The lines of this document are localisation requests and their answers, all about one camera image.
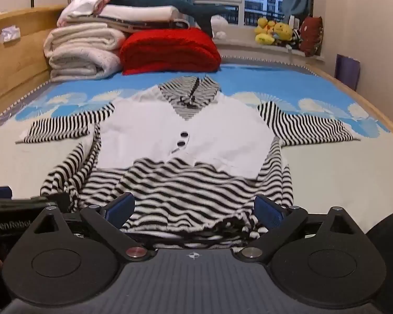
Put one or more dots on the striped and white child's top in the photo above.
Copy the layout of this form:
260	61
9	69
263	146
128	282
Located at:
216	137

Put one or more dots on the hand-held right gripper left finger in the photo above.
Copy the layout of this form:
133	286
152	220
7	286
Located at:
120	210

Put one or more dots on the red folded blanket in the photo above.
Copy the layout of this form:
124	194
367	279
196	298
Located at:
170	50

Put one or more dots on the crumpled white paper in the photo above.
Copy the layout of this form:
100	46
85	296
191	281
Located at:
8	35

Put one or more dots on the blue and white bed mat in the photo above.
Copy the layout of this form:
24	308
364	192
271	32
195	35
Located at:
330	176

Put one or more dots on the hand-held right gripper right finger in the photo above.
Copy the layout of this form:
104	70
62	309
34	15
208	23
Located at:
268	212

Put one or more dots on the brown and red plush toy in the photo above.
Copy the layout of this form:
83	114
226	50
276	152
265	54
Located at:
311	36

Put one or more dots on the striped folded cloth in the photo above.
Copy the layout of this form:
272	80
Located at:
150	25

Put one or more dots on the yellow plush duck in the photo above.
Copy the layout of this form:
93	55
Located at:
264	31

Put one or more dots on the white plush toy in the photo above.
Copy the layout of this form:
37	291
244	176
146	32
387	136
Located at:
220	25

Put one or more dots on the pink and white clothes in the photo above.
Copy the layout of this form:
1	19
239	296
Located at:
85	5

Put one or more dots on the yellow and blue plush toy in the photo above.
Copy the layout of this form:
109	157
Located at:
284	32

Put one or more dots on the cream folded quilt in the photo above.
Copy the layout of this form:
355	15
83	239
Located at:
82	52

